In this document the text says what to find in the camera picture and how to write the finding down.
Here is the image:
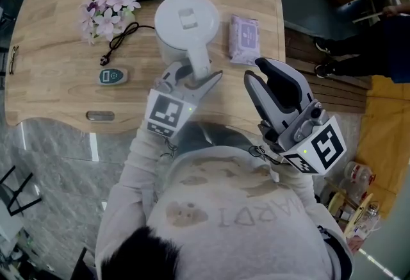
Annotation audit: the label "black power cord with plug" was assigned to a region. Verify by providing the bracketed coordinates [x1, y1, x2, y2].
[99, 21, 156, 67]

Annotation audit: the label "black gripper wrist cord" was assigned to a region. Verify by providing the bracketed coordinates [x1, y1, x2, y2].
[249, 145, 283, 165]
[160, 137, 178, 159]

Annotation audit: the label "pale yellow curved board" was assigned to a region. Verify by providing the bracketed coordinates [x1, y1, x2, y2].
[328, 190, 375, 238]

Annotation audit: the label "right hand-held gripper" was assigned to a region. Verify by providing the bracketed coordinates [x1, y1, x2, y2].
[243, 57, 349, 176]

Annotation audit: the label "black metal chair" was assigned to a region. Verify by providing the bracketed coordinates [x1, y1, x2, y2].
[0, 165, 43, 217]

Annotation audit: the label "black right gripper wrist cord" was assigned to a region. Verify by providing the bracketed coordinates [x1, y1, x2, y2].
[249, 145, 283, 165]

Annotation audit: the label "black left gripper wrist cord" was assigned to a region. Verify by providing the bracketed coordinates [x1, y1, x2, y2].
[160, 137, 178, 159]

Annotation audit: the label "black eyeglasses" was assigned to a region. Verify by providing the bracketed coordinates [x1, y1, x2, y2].
[8, 45, 19, 76]

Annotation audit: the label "purple wet wipes pack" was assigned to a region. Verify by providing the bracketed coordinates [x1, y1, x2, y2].
[228, 13, 261, 65]

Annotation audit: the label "pink artificial flowers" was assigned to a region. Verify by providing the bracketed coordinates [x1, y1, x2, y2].
[78, 0, 142, 45]

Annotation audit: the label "person's grey sweatshirt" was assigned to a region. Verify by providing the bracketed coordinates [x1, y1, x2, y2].
[95, 147, 355, 280]

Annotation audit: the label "clear plastic bottle red label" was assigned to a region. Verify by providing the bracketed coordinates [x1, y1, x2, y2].
[344, 161, 375, 190]

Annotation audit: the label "person's right forearm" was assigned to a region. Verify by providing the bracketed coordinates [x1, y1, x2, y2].
[267, 156, 323, 212]

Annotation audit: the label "person's left forearm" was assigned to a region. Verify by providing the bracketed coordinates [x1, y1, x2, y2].
[95, 129, 176, 241]

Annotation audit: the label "white electric kettle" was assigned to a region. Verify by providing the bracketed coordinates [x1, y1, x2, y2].
[154, 0, 221, 81]

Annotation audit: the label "yellow sheet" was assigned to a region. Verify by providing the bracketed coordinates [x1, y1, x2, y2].
[355, 75, 410, 218]

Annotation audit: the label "dark wooden pallet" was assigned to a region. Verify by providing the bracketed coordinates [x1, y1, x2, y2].
[284, 27, 372, 115]

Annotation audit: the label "green and white remote control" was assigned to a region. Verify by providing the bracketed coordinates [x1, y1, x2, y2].
[97, 67, 129, 86]

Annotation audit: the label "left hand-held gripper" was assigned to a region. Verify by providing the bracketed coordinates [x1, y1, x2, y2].
[143, 60, 224, 140]

